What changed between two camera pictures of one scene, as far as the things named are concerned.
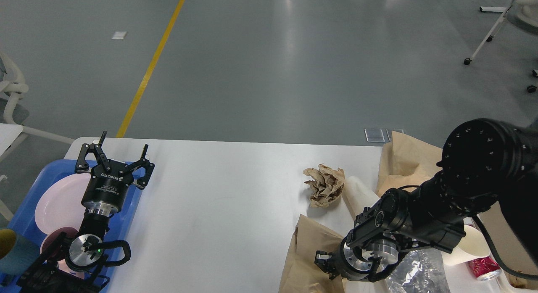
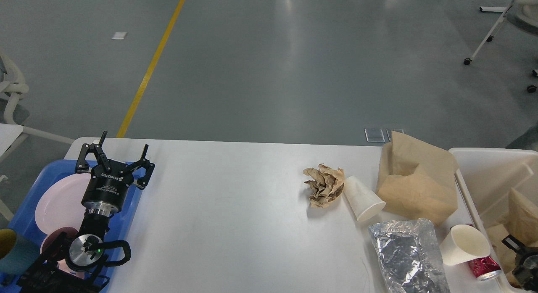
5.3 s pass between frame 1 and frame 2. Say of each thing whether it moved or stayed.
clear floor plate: stayed
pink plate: stayed
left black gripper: stayed
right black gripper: moved
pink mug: stayed
